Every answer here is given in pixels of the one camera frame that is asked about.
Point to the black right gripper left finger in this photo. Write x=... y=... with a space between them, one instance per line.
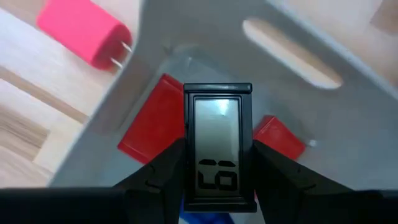
x=149 y=199

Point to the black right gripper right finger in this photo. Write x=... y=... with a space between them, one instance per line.
x=289 y=196

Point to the blue plastic item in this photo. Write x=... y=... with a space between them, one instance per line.
x=205 y=219

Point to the red plastic box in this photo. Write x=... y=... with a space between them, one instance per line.
x=155 y=124
x=276 y=137

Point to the black digital lcd display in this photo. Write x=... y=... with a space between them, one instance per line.
x=217 y=130

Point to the pink wall charger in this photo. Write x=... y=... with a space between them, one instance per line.
x=81 y=31

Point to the grey plastic bin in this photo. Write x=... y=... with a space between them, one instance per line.
x=342 y=140

